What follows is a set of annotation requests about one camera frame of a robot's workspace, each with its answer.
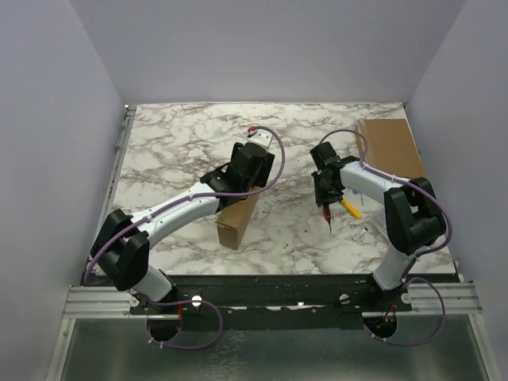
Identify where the red black utility knife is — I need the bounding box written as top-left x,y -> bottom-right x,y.
322,203 -> 332,233

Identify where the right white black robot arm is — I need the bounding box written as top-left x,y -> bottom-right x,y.
310,142 -> 446,310

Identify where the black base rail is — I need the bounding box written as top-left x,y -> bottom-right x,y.
79,269 -> 414,331

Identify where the small silver metal piece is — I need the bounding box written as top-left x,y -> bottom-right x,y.
352,227 -> 368,241

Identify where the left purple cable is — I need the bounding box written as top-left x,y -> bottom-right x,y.
84,125 -> 286,351

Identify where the aluminium extrusion frame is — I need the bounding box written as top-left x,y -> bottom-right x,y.
49,102 -> 501,380

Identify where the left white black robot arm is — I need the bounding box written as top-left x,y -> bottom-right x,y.
90,140 -> 275,314

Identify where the brown cardboard express box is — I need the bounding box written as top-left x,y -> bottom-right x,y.
215,194 -> 260,250

